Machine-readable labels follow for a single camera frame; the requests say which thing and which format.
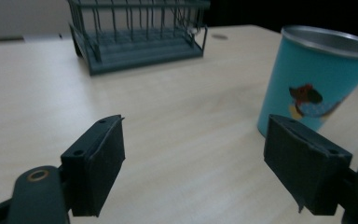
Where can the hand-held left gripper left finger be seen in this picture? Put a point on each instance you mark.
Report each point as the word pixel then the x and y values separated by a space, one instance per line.
pixel 98 168

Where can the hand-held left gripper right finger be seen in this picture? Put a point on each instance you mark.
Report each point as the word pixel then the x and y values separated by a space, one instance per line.
pixel 304 165

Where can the blue cup with cartoon print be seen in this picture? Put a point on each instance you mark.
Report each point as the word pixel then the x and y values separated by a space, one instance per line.
pixel 310 74

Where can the dark green dish rack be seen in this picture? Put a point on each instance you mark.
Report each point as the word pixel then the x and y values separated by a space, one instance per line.
pixel 136 46

